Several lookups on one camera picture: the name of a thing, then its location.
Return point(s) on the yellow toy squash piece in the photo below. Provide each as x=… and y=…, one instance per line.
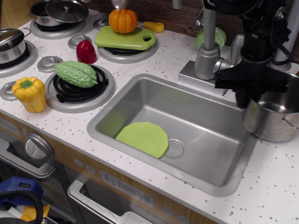
x=157, y=27

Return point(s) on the black coil burner front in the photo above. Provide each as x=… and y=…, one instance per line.
x=67, y=92

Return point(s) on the green plastic cutting board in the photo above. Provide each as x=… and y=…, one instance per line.
x=139, y=39

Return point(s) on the silver stove knob front left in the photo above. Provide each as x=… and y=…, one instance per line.
x=6, y=92

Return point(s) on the grey vertical pole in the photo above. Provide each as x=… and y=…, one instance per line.
x=282, y=59

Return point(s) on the red toy pepper piece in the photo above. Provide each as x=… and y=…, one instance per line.
x=86, y=52

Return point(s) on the grey metal sink basin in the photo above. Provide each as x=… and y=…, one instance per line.
x=208, y=145

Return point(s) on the silver stove knob back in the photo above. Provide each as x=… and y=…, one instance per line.
x=75, y=40

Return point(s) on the large steel pot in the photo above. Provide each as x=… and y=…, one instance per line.
x=274, y=116

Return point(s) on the steel pot with lid back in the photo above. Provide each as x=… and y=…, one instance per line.
x=50, y=13

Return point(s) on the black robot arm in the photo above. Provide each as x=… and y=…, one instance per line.
x=265, y=31

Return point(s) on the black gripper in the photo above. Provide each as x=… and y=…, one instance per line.
x=251, y=74

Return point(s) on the grey oven door handle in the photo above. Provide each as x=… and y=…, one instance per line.
x=43, y=173

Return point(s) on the grey dishwasher door handle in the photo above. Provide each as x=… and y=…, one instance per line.
x=98, y=214

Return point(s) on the light green plastic plate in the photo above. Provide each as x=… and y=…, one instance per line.
x=146, y=137

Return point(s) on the silver oven dial knob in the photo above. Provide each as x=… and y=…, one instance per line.
x=37, y=148

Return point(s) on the yellow tape piece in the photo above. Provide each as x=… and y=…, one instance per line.
x=29, y=213

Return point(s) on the green toy cabbage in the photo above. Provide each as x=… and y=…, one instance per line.
x=220, y=37

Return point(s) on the silver toy faucet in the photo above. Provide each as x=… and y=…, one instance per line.
x=200, y=73

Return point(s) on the green toy bitter melon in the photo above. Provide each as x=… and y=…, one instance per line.
x=76, y=73

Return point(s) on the silver stove knob middle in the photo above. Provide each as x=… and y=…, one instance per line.
x=47, y=64

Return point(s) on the yellow toy bell pepper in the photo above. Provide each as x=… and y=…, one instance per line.
x=31, y=93

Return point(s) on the steel pot left edge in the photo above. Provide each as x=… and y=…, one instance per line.
x=12, y=44

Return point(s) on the orange toy pumpkin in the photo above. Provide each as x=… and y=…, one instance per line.
x=123, y=21

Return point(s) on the blue clamp tool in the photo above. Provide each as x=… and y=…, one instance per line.
x=20, y=191

